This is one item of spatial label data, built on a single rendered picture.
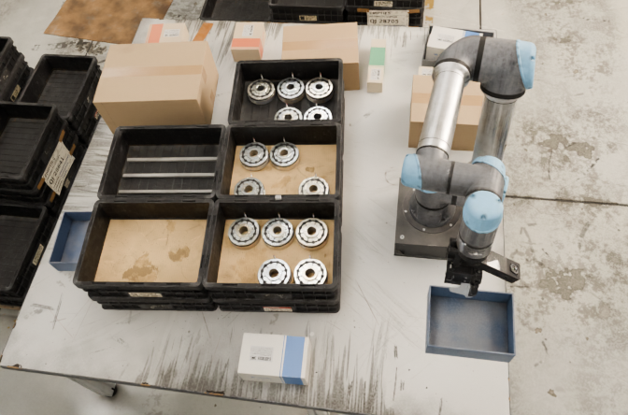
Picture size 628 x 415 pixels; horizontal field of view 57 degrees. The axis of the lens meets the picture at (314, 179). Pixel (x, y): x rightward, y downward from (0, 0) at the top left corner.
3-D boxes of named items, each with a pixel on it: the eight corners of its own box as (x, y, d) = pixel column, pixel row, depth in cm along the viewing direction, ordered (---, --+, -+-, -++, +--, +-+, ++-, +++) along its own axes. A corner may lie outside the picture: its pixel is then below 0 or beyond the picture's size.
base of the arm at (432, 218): (459, 193, 191) (462, 178, 183) (449, 233, 184) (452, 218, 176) (414, 183, 195) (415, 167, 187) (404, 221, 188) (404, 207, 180)
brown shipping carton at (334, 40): (358, 50, 244) (357, 21, 231) (359, 90, 233) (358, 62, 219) (288, 53, 247) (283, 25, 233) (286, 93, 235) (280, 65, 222)
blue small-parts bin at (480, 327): (507, 302, 144) (513, 293, 138) (509, 363, 137) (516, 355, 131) (427, 293, 147) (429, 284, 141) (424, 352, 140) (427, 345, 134)
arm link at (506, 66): (454, 189, 183) (482, 27, 148) (503, 197, 179) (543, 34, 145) (449, 213, 174) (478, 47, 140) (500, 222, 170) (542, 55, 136)
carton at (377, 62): (371, 49, 244) (371, 38, 239) (386, 49, 243) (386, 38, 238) (366, 92, 232) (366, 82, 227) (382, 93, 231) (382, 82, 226)
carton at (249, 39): (239, 35, 255) (235, 22, 249) (265, 35, 254) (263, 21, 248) (234, 62, 247) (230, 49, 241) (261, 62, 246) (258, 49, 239)
